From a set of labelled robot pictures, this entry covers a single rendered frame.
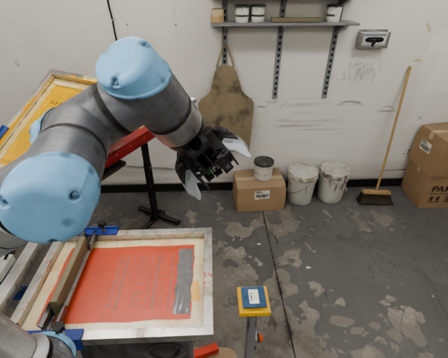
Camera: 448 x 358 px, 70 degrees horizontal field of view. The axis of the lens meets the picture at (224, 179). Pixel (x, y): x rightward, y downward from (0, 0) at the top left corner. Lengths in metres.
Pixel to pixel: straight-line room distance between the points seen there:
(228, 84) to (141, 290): 2.08
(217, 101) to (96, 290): 2.09
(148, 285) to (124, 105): 1.19
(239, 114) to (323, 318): 1.90
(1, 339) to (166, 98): 0.57
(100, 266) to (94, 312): 0.25
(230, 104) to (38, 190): 2.86
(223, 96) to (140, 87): 2.72
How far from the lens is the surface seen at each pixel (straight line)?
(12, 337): 0.80
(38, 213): 0.31
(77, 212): 0.30
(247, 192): 3.18
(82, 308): 1.53
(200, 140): 0.48
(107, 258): 1.68
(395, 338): 2.71
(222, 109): 3.13
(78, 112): 0.41
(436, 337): 2.85
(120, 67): 0.39
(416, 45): 3.53
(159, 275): 1.54
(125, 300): 1.49
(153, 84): 0.39
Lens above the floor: 2.13
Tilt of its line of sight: 34 degrees down
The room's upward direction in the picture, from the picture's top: straight up
